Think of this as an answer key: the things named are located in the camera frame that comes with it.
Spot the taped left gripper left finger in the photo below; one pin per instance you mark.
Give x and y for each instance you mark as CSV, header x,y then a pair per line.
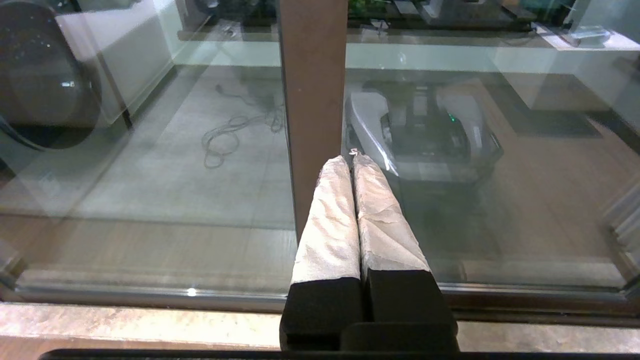
x,y
330,240

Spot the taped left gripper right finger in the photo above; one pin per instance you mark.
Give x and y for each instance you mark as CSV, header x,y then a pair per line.
x,y
390,240

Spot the brown framed sliding glass door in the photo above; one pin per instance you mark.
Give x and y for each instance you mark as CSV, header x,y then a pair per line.
x,y
525,210

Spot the brown framed fixed glass panel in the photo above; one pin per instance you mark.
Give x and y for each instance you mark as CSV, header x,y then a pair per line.
x,y
312,100

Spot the dark metal floor track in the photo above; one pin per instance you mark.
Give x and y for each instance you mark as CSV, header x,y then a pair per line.
x,y
550,310

